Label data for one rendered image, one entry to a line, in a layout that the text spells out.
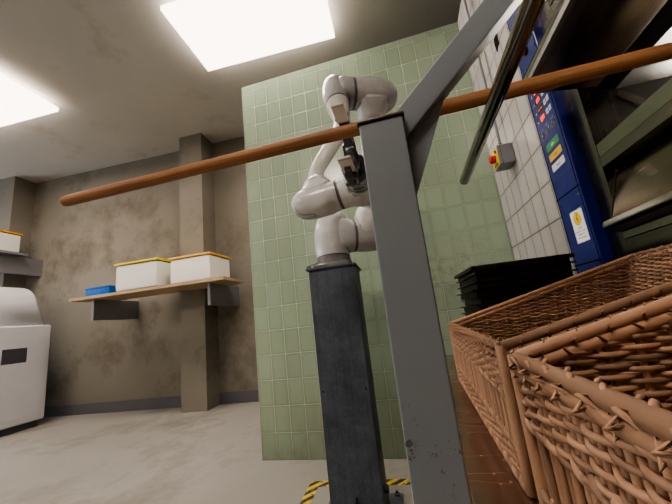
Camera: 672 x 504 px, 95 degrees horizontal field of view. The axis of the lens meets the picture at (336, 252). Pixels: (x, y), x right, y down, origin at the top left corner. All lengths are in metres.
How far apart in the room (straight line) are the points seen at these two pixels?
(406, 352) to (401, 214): 0.11
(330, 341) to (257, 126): 1.75
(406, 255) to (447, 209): 1.72
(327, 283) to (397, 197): 1.07
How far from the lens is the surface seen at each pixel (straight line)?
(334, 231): 1.38
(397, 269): 0.26
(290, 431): 2.14
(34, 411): 5.00
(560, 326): 0.41
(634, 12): 1.09
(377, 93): 1.45
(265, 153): 0.78
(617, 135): 1.12
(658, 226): 1.03
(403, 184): 0.28
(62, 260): 5.62
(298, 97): 2.53
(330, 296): 1.31
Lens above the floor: 0.78
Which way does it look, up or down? 12 degrees up
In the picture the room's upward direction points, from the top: 7 degrees counter-clockwise
